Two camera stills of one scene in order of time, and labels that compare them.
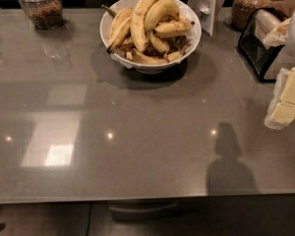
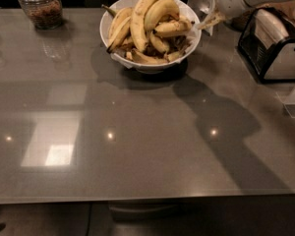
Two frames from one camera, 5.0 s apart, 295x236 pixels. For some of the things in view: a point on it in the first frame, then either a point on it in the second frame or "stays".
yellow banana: [118, 20] stays
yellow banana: [158, 11] stays
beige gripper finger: [293, 91] -> [214, 19]
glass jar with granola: [42, 3] stays
